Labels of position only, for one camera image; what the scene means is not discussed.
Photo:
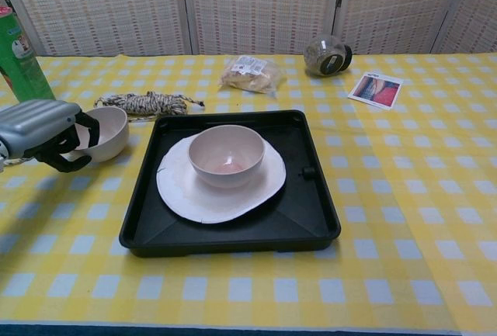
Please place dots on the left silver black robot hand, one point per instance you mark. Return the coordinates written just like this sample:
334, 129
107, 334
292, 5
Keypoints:
35, 126

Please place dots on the plain pink bowl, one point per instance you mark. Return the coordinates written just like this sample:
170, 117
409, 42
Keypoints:
112, 130

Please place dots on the white round plate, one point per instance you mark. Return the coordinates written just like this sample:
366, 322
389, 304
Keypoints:
182, 192

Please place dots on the pink bowl with red stain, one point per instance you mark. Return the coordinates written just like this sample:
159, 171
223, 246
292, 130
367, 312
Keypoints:
227, 157

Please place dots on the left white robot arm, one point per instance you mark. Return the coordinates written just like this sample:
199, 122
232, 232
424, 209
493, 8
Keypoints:
2, 153

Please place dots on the black square plastic tray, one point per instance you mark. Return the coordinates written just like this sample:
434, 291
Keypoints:
303, 212

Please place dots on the green cylinder can red lid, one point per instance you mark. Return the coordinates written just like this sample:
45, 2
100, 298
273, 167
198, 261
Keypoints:
25, 68

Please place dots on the clear bag of snacks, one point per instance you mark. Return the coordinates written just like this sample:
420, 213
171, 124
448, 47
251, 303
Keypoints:
252, 74

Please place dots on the woven folding screen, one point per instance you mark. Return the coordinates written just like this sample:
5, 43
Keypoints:
248, 6

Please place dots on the round glass jar black lid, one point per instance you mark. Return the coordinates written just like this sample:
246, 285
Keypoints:
323, 56

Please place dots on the white card with red picture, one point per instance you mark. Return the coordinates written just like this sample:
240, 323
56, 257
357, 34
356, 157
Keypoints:
376, 91

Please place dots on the yellow white checked tablecloth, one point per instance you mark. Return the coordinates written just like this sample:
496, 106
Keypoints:
407, 181

